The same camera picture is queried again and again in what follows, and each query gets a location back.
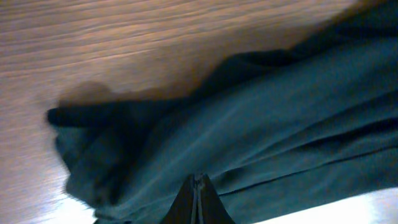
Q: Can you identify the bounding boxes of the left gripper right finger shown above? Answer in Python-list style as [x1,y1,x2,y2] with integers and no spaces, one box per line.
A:
[196,174,235,224]

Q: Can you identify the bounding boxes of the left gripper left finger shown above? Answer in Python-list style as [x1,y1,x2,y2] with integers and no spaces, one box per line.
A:
[160,175,197,224]

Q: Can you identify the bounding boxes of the black polo shirt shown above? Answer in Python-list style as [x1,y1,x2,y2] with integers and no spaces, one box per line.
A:
[47,1,397,223]

